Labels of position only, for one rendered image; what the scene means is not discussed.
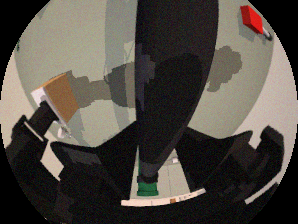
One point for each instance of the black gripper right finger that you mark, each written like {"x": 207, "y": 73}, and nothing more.
{"x": 201, "y": 155}

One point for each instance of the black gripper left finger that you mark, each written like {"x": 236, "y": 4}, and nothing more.
{"x": 113, "y": 161}

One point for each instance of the green cylinder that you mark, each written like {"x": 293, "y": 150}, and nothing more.
{"x": 146, "y": 190}

